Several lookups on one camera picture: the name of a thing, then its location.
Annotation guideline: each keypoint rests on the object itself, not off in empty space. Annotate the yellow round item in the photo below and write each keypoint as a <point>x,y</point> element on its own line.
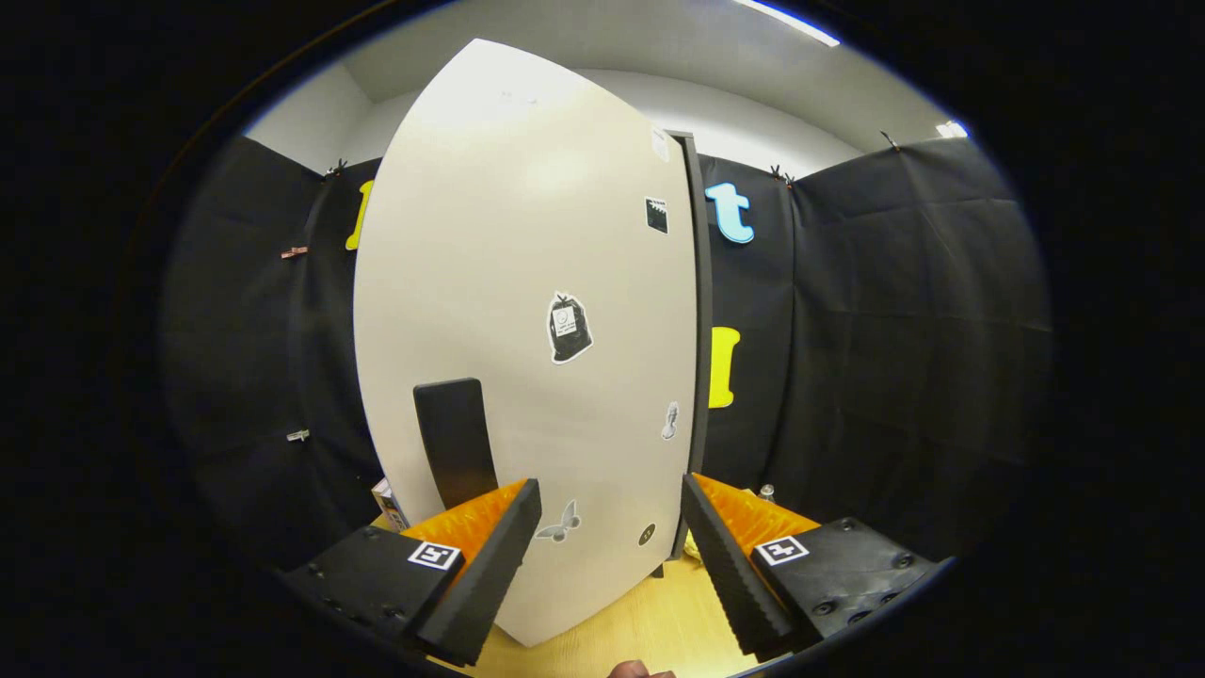
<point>694,548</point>

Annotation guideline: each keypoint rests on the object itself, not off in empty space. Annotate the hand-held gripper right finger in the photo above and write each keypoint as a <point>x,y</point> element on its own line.
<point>730,574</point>

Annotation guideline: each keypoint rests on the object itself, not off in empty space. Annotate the grey shoe cabinet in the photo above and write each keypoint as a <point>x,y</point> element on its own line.
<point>705,282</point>

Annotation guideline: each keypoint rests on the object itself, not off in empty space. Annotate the long ceiling light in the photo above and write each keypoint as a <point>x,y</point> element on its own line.
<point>791,21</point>

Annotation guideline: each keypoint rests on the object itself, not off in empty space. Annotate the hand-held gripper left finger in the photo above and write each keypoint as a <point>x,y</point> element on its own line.
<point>490,574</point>

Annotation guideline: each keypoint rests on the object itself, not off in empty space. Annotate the black backdrop cloth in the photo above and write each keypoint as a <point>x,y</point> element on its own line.
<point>894,330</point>

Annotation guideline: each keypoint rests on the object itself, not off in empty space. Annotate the beige shoe cabinet door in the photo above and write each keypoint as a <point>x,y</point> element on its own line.
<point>490,235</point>

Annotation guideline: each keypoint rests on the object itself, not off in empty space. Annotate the small ceiling light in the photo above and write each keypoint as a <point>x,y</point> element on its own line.
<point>952,129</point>

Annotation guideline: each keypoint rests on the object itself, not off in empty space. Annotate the white book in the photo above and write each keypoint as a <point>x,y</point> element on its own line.
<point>384,499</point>

